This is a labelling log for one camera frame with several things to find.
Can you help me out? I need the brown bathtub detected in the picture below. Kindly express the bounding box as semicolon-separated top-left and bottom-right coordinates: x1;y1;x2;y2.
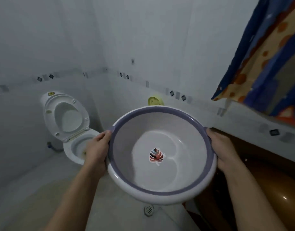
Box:
184;128;295;231

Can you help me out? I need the person's left forearm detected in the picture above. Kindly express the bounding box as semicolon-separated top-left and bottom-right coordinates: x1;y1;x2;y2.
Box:
43;163;106;231

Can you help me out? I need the person's left hand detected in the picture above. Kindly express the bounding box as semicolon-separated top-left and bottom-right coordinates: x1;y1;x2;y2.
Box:
83;129;112;175

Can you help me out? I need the blue and orange shower curtain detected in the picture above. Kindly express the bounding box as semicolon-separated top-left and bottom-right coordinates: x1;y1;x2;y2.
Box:
211;0;295;129

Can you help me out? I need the person's right hand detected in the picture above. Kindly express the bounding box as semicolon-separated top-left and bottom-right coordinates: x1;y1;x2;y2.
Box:
206;128;241;174

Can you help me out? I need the person's right forearm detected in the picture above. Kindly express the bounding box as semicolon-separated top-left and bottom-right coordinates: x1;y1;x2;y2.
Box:
223;159;288;231

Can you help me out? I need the white toilet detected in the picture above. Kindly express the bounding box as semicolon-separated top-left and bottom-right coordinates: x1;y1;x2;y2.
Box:
40;92;100;165

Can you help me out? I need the toilet water supply valve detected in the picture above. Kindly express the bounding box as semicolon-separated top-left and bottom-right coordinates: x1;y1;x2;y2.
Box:
47;141;64;152

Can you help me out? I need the white basin with purple rim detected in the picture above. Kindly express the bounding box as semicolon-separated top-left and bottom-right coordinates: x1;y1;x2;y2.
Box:
107;105;218;205

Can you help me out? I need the yellow round wall hook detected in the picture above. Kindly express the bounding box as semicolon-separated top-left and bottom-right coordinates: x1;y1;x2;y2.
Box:
148;96;165;106

